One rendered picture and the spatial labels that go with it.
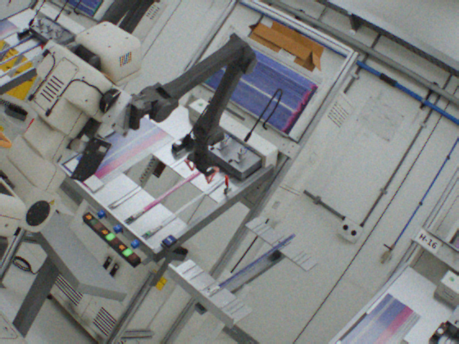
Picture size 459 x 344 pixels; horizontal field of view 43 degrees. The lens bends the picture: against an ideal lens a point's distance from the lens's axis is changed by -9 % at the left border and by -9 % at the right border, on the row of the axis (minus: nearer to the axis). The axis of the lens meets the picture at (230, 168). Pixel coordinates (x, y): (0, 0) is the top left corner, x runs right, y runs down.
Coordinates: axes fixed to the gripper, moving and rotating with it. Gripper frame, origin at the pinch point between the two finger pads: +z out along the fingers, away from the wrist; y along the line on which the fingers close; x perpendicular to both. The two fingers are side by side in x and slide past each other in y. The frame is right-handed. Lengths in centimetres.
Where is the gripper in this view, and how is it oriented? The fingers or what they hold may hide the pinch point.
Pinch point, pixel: (201, 175)
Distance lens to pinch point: 260.2
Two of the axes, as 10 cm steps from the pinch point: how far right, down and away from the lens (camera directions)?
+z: -0.4, 7.0, 7.1
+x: -7.0, 4.9, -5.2
